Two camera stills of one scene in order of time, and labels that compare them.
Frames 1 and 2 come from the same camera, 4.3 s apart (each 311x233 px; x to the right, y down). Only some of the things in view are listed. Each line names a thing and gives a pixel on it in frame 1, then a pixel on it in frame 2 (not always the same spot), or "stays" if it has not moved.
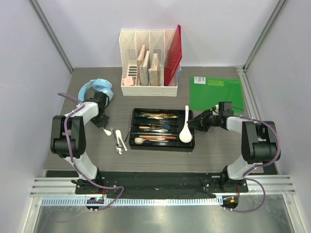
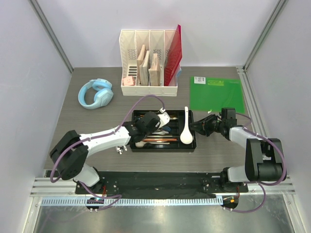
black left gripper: x=103 y=124 → x=156 y=126
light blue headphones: x=98 y=85 stays
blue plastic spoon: x=165 y=126 stays
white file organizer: x=157 y=41 stays
